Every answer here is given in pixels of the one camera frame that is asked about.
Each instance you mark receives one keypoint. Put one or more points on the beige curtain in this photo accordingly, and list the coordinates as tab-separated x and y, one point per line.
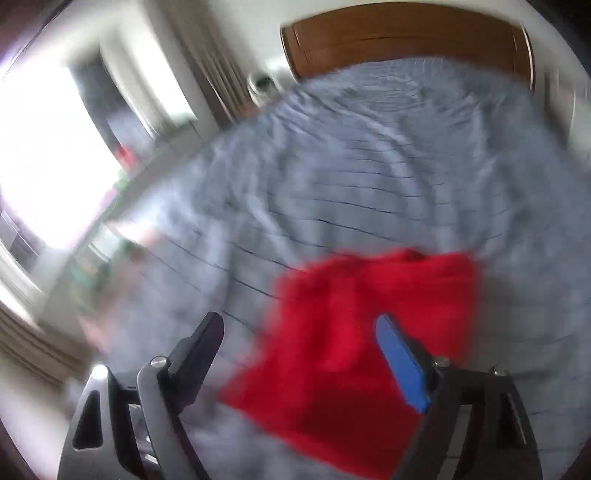
212	60

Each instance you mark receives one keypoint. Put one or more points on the red sweater with white figure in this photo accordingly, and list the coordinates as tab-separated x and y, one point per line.
351	337

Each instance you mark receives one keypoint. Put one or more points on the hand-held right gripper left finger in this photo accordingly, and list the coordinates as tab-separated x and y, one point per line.
198	355

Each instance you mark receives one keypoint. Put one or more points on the window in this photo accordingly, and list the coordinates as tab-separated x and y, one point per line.
74	138

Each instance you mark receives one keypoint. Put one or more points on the wooden headboard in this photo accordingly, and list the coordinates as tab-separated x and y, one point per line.
406	39

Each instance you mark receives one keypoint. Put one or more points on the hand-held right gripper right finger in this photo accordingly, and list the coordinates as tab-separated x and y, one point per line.
404	364

